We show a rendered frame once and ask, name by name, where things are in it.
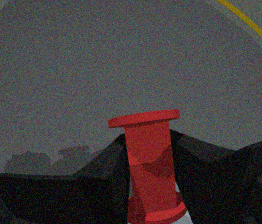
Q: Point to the grey crank handle with red knob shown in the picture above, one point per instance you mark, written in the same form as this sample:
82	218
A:
156	197

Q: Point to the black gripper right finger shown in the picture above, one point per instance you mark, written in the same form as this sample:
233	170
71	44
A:
211	179

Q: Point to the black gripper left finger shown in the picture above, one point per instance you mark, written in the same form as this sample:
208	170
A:
97	194

